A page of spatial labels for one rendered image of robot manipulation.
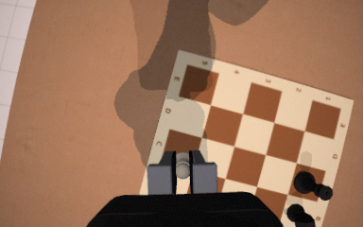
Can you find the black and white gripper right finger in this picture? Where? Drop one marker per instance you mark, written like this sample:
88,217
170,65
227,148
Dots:
203,175

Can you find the brown and cream chessboard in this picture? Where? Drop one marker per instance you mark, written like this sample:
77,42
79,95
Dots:
260,130

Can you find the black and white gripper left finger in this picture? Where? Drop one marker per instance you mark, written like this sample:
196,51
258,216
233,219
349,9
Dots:
161,178

